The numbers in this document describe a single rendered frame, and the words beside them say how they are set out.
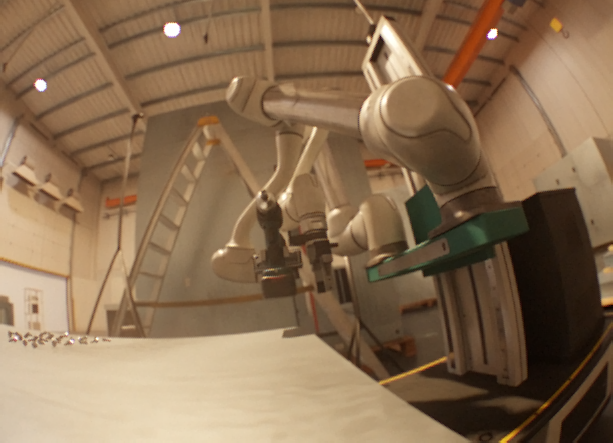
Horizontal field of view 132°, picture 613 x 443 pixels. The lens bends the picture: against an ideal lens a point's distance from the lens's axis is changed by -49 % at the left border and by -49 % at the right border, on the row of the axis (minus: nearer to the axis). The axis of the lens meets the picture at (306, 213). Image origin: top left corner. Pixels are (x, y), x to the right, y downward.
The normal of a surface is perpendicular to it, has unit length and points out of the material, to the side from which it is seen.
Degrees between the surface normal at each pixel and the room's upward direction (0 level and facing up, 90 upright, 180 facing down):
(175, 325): 90
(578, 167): 90
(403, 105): 94
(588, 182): 90
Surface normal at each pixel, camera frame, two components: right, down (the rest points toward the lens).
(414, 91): -0.60, -0.08
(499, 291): -0.98, 0.11
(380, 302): 0.04, -0.33
